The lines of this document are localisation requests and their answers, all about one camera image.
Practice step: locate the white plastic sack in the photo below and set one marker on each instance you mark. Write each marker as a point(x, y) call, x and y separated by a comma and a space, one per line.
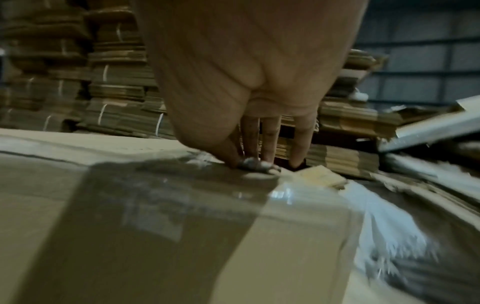
point(397, 231)

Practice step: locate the pale flat board bundle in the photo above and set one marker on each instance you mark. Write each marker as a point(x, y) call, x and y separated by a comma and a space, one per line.
point(435, 127)

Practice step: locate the stacks of flat cardboard bundles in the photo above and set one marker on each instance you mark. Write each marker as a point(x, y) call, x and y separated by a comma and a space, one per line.
point(75, 89)

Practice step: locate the person's right hand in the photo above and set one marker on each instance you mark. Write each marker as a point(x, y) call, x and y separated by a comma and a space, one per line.
point(247, 59)

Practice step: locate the brown cardboard box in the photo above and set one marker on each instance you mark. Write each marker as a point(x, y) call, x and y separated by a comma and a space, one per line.
point(150, 237)

